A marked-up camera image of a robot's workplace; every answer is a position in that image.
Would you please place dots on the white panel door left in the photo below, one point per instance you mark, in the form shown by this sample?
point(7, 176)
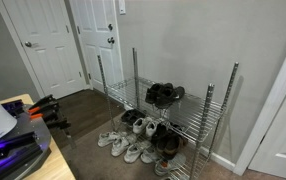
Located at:
point(43, 35)

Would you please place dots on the black sneaker top rack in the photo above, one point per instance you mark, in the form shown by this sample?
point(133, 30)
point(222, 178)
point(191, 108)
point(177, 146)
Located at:
point(152, 93)
point(168, 95)

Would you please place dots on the white sneaker lower shelf right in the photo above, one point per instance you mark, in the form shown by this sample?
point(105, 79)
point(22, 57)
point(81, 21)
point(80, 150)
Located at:
point(151, 128)

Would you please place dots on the white door right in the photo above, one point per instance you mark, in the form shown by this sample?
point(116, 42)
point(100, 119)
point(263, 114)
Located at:
point(265, 149)

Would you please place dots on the dark shoe lower shelf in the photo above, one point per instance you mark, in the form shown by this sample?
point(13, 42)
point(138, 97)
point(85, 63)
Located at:
point(162, 131)

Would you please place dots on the white sneaker floor far left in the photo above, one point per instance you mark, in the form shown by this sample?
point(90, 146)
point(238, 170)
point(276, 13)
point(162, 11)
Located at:
point(107, 138)

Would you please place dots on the black shoes lower shelf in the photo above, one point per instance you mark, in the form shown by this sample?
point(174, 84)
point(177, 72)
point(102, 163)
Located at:
point(130, 116)

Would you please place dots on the white sneaker lower shelf left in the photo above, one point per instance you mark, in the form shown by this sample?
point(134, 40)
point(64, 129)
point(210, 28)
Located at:
point(140, 124)

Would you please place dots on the wooden table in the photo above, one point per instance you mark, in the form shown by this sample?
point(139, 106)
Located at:
point(51, 165)

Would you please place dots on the brown shoe lower shelf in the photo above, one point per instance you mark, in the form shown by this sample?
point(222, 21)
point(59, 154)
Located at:
point(169, 146)

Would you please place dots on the white panel door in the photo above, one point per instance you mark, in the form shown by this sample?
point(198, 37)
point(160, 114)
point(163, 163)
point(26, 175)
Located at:
point(43, 35)
point(97, 30)

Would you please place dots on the black orange clamp upper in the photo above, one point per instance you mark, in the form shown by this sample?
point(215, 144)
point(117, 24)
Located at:
point(45, 103)

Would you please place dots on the white light switch plate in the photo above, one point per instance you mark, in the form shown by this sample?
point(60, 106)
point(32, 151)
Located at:
point(122, 7)

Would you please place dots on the white panel door middle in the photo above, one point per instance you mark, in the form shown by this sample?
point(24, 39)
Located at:
point(97, 30)

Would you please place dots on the black orange clamp lower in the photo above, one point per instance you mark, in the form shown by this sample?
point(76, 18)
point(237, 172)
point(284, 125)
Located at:
point(52, 120)

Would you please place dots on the grey sneaker orange insole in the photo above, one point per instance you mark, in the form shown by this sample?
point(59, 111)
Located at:
point(164, 166)

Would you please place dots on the white sneaker shelf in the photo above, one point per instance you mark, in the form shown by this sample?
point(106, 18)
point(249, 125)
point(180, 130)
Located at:
point(140, 124)
point(151, 128)

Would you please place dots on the round grey robot base plate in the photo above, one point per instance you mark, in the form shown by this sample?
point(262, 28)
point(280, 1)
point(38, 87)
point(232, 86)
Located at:
point(25, 148)

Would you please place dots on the white sneaker floor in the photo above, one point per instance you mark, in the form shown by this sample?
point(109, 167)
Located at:
point(134, 151)
point(107, 138)
point(122, 143)

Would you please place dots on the chrome wire shoe rack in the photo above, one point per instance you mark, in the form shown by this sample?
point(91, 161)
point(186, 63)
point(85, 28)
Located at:
point(199, 118)

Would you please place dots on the black orange clamp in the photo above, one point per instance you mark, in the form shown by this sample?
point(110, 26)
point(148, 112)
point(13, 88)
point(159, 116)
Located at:
point(45, 103)
point(52, 120)

